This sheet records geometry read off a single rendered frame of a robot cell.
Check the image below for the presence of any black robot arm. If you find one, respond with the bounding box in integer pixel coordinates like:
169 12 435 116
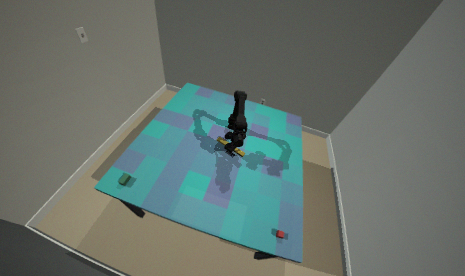
225 90 248 147

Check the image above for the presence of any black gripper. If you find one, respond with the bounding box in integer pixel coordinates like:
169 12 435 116
224 134 246 153

